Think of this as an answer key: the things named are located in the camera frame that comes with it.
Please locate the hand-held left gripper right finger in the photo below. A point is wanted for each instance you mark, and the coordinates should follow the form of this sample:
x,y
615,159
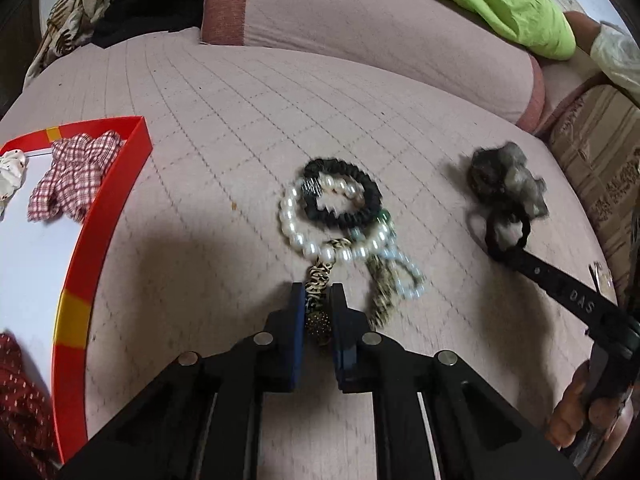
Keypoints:
x,y
338,325

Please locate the floral beige cloth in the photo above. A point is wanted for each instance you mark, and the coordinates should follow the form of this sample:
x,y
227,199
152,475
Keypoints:
x,y
75,10

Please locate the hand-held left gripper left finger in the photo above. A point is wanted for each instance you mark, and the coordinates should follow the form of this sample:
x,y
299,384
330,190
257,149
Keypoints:
x,y
298,320

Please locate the person's right hand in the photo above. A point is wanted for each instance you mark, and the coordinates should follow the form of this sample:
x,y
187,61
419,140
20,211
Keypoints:
x,y
570,410

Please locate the pink bolster pillow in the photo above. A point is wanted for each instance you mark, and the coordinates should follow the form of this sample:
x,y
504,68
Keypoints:
x,y
360,35

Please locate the white cloth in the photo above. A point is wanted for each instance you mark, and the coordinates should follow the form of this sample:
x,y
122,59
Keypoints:
x,y
617,55

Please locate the grey fuzzy scrunchie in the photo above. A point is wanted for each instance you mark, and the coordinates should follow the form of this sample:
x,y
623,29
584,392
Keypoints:
x,y
520,180

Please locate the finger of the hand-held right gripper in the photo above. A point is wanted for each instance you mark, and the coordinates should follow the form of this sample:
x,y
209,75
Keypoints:
x,y
560,287

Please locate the red box with white inside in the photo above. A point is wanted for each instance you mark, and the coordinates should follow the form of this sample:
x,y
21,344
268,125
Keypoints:
x,y
80,280

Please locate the red checked scrunchie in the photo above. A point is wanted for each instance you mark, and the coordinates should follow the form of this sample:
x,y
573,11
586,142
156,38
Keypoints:
x,y
75,175

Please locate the black cloth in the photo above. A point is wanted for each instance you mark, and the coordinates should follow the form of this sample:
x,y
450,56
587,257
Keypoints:
x,y
145,5

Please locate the beige patterned cushion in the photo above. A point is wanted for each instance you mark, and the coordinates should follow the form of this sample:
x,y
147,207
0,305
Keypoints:
x,y
600,150

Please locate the white floral scrunchie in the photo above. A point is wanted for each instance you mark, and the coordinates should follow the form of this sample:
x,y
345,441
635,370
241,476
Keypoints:
x,y
9,175

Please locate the dark red dotted cloth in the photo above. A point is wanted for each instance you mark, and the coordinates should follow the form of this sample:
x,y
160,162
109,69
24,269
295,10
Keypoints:
x,y
20,400

